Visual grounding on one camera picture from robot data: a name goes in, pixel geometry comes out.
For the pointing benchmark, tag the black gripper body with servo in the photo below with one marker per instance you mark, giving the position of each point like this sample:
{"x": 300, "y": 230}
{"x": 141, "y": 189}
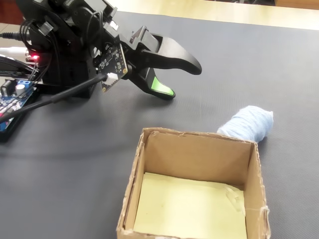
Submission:
{"x": 134, "y": 41}

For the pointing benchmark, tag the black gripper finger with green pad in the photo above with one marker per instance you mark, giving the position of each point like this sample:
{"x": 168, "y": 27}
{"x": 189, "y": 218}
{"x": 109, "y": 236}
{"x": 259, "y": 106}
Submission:
{"x": 147, "y": 82}

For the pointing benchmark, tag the long curved black gripper finger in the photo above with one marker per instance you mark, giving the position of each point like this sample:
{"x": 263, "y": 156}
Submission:
{"x": 174, "y": 58}

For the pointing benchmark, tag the light blue block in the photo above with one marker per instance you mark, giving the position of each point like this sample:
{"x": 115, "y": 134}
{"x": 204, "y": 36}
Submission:
{"x": 249, "y": 122}

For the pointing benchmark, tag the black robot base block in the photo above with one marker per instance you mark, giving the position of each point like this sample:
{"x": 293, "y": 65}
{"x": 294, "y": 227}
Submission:
{"x": 67, "y": 74}

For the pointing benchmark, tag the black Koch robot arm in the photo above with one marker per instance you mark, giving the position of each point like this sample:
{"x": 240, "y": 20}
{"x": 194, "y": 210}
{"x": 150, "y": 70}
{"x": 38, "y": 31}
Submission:
{"x": 74, "y": 15}

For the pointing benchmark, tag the open brown cardboard box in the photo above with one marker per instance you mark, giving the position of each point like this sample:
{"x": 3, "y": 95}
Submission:
{"x": 197, "y": 154}

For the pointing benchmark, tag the small board with red light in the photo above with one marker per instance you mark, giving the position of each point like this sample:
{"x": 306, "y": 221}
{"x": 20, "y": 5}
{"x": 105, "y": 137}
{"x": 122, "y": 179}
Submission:
{"x": 33, "y": 56}

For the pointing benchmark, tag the black power plug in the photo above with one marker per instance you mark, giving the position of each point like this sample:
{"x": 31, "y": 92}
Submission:
{"x": 12, "y": 35}

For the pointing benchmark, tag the pale yellow paper sheet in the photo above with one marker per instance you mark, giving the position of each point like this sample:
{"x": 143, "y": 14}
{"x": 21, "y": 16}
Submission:
{"x": 189, "y": 209}

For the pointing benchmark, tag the blue controller circuit board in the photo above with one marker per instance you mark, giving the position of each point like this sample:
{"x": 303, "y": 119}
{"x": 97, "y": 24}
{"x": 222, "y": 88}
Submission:
{"x": 10, "y": 99}

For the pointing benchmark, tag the blue electronics control board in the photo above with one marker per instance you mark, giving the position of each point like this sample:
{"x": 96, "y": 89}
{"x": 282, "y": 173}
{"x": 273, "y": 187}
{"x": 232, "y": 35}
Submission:
{"x": 10, "y": 135}

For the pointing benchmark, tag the black camera circuit board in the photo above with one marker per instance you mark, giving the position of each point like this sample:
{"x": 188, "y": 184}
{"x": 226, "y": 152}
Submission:
{"x": 113, "y": 61}

